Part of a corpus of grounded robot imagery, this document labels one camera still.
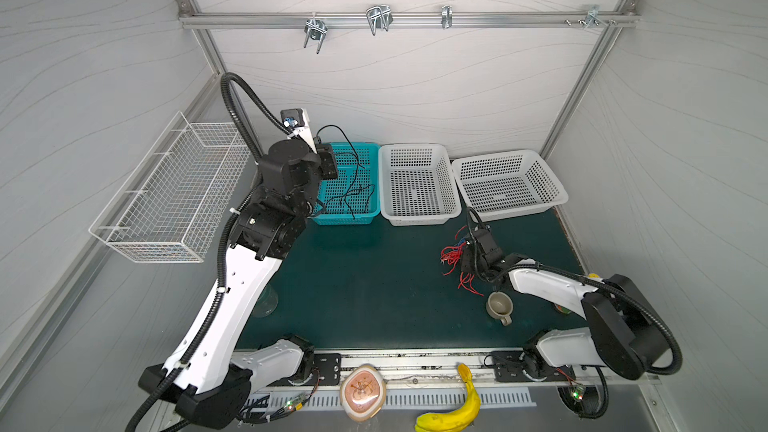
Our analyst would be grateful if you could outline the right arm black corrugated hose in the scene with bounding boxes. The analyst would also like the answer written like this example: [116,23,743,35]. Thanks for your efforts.
[466,206,684,377]

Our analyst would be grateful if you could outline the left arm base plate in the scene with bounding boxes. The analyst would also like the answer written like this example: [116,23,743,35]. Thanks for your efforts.
[287,353,342,386]

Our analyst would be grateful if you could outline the metal clamp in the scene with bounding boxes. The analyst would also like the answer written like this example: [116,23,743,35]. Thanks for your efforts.
[441,5,453,30]
[303,17,328,54]
[564,6,618,30]
[365,4,393,36]

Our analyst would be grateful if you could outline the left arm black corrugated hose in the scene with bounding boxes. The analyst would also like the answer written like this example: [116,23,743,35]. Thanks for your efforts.
[124,72,292,432]

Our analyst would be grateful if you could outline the black wire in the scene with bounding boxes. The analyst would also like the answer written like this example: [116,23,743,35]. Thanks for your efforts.
[313,124,377,221]

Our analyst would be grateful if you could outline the round wooden toy face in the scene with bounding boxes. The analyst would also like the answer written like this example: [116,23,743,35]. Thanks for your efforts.
[340,364,387,422]

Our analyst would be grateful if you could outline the white perforated basket right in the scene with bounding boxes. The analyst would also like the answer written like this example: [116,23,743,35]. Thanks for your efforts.
[452,150,569,222]

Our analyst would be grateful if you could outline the red wires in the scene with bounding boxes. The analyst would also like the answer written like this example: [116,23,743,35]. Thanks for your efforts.
[439,224,485,298]

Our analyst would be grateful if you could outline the white perforated basket middle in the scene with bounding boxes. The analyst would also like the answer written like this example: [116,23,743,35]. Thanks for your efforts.
[378,143,462,226]

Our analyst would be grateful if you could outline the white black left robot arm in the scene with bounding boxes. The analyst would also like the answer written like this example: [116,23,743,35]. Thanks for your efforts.
[126,138,338,431]

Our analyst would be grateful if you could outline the teal perforated basket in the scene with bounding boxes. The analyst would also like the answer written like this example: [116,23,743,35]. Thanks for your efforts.
[312,142,380,226]

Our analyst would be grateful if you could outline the white wire wall basket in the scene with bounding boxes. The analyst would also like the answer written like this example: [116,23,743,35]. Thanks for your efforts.
[89,112,252,264]

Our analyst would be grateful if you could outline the white perforated basket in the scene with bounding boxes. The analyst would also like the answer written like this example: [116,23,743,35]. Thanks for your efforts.
[452,150,569,222]
[378,143,462,226]

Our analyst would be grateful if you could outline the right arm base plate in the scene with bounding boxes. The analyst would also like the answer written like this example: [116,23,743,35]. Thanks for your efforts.
[482,350,566,383]

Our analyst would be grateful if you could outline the aluminium overhead rail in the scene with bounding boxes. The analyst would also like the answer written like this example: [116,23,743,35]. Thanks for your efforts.
[180,9,641,30]

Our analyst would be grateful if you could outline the yellow banana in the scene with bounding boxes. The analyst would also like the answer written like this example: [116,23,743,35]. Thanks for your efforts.
[415,362,482,432]

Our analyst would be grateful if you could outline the olive ceramic cup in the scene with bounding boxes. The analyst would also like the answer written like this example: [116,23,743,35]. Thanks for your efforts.
[486,292,514,326]

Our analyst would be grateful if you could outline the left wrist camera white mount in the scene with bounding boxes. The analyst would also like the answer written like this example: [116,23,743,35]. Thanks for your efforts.
[280,108,317,152]

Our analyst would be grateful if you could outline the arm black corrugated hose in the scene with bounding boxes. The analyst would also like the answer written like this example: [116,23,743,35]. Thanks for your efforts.
[466,206,684,377]
[124,72,292,432]

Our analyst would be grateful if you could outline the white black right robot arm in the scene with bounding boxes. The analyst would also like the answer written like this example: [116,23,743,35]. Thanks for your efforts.
[459,225,683,380]

